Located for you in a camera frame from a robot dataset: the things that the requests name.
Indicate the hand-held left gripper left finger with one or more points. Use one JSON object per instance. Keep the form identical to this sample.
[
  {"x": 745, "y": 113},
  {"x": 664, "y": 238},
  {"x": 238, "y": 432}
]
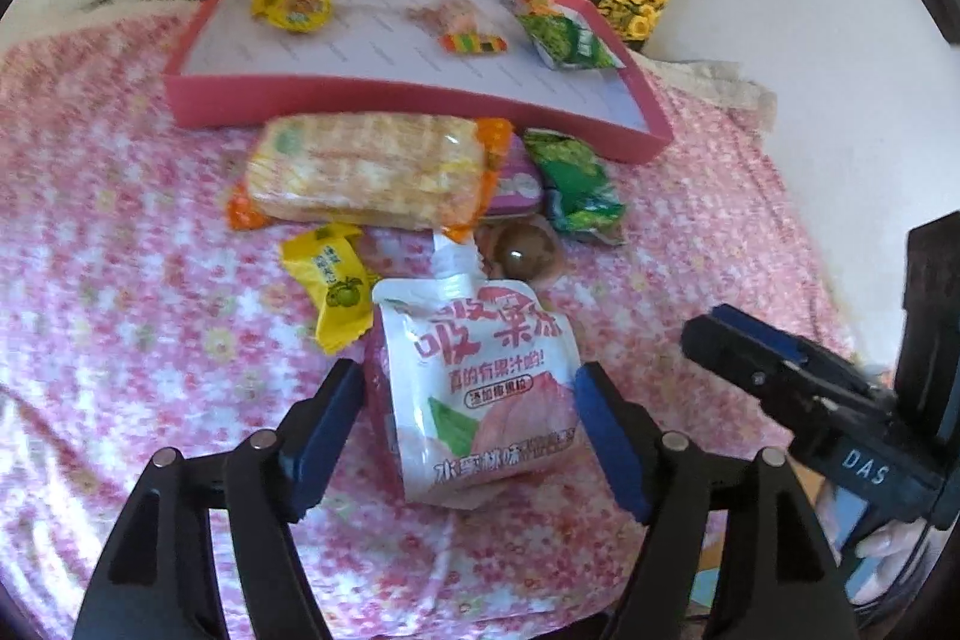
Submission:
[{"x": 322, "y": 430}]

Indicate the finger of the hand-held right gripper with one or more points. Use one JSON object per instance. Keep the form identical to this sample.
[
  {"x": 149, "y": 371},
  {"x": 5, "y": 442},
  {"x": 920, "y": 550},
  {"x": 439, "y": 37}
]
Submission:
[
  {"x": 750, "y": 385},
  {"x": 780, "y": 340}
]

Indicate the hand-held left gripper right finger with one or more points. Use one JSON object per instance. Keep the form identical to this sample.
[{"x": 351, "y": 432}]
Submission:
[{"x": 611, "y": 437}]

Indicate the pink jelly pouch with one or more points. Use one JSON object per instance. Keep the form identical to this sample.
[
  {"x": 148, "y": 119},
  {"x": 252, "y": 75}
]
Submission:
[{"x": 480, "y": 385}]

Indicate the orange cracker packet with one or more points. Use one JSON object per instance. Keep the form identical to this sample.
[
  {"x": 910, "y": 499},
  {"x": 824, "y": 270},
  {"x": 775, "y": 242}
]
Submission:
[{"x": 360, "y": 168}]

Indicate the purple tin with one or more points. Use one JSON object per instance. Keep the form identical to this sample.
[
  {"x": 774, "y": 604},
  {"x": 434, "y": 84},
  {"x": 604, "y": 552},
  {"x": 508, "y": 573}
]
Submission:
[{"x": 517, "y": 186}]

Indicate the pink cardboard box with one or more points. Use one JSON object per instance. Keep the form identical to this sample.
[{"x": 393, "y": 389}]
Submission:
[{"x": 375, "y": 40}]

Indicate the person's right hand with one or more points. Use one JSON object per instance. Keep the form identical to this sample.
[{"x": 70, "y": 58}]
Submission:
[{"x": 892, "y": 541}]

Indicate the yellow candy packet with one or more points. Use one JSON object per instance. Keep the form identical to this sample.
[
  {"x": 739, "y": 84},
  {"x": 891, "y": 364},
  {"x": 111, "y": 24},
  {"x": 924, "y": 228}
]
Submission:
[{"x": 334, "y": 280}]

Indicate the brown ball snack packet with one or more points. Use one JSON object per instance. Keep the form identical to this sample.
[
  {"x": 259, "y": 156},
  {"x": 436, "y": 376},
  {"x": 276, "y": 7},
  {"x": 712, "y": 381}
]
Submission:
[{"x": 525, "y": 251}]

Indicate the pink floral blanket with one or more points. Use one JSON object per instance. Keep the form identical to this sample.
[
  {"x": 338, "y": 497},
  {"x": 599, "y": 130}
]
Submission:
[{"x": 150, "y": 235}]

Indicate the green orange-topped snack packet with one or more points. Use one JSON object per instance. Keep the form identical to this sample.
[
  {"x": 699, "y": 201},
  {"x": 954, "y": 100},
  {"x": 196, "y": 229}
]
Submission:
[{"x": 570, "y": 40}]

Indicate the rainbow striped candy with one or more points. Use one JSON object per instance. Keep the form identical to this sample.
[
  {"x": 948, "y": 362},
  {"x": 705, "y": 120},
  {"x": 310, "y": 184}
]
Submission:
[{"x": 474, "y": 43}]

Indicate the yellow round snack packet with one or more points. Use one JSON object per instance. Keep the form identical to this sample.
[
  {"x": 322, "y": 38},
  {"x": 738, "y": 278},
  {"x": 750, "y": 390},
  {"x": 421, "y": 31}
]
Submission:
[{"x": 296, "y": 4}]

